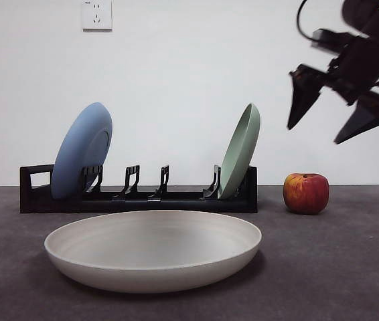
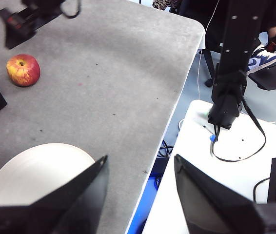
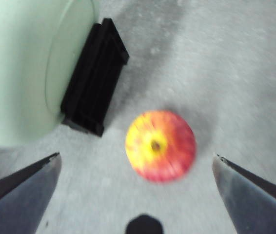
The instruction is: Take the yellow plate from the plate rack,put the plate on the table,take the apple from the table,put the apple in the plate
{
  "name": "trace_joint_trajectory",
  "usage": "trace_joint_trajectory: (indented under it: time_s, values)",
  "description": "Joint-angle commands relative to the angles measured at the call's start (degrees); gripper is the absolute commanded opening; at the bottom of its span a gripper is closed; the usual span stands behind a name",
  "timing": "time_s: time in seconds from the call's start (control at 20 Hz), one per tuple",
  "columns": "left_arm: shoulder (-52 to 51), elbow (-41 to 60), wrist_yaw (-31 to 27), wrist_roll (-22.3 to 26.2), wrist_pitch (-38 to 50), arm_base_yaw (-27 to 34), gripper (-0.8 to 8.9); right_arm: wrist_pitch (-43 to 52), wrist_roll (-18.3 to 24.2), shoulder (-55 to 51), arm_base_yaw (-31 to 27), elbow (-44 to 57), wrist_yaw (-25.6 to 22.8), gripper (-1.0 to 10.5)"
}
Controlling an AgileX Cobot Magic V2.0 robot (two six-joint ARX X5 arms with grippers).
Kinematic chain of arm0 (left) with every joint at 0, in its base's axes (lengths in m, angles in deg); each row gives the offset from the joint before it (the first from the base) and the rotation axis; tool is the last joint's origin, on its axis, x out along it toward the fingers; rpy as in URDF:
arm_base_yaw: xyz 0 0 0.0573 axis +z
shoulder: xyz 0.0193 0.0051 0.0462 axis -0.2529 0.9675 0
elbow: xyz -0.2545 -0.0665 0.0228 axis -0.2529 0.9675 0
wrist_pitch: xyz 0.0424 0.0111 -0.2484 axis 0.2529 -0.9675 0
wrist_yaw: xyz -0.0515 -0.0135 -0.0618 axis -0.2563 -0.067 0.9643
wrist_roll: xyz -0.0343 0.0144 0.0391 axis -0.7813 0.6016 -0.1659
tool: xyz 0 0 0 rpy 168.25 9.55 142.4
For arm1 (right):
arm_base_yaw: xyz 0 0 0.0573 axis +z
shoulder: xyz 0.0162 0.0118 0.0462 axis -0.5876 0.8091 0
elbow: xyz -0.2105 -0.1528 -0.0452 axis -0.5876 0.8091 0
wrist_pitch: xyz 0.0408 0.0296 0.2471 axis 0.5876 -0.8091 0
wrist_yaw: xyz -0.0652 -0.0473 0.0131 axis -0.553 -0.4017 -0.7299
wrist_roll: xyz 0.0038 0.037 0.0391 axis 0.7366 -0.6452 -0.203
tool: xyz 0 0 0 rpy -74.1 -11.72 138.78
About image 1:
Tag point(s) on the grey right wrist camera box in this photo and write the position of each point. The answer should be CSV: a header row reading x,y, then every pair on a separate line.
x,y
326,36

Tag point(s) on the red yellow apple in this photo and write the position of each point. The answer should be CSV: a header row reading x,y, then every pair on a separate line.
x,y
306,195

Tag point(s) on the black plate rack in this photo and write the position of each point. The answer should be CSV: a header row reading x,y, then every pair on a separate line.
x,y
59,205

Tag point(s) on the blue plate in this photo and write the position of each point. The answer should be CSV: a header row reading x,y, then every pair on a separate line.
x,y
75,150

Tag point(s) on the white wall socket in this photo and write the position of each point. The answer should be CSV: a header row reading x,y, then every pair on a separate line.
x,y
97,16

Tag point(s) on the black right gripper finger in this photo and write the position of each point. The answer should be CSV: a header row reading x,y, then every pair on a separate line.
x,y
367,117
301,97

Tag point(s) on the cream yellow plate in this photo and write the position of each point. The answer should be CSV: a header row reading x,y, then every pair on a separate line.
x,y
152,267

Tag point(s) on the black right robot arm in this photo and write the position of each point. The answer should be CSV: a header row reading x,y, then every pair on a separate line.
x,y
360,13

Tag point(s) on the green plate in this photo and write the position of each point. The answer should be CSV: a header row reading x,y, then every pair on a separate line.
x,y
239,157

